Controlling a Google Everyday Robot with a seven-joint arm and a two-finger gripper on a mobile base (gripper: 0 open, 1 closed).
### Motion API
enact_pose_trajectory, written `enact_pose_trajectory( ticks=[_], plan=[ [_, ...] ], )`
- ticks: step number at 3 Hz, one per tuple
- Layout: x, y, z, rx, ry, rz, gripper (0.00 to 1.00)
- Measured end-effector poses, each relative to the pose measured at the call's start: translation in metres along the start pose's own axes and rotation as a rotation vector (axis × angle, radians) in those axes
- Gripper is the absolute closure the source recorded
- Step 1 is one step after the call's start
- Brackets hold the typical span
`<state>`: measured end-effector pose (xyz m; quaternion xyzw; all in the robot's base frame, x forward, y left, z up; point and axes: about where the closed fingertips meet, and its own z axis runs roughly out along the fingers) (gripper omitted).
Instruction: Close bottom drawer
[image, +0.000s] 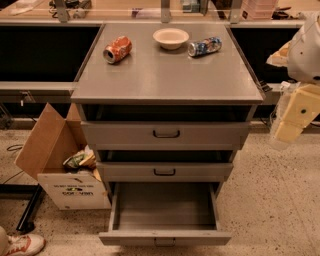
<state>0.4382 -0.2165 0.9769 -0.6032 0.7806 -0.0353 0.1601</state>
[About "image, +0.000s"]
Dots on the grey drawer cabinet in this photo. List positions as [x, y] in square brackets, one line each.
[153, 84]

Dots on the blue white soda can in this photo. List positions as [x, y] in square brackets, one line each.
[204, 47]

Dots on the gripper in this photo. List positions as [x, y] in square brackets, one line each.
[305, 56]

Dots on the crumpled trash in box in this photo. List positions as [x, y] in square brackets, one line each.
[84, 158]

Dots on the grey top drawer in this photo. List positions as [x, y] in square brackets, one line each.
[138, 135]

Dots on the open cardboard box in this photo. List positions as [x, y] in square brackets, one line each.
[53, 140]

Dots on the grey drawer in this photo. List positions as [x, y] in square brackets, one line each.
[164, 215]
[164, 172]
[138, 135]

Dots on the white red sneaker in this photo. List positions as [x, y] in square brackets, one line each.
[23, 245]

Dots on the pink plastic container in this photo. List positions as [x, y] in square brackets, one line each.
[258, 9]

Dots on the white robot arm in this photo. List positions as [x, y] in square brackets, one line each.
[301, 57]

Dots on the white paper bowl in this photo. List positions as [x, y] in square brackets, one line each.
[170, 38]

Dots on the grey bottom drawer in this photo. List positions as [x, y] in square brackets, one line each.
[164, 215]

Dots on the grey middle drawer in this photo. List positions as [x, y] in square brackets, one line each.
[164, 172]

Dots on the black metal stand leg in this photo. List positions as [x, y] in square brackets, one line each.
[32, 194]

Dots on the crushed orange soda can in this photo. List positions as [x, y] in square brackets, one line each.
[117, 49]

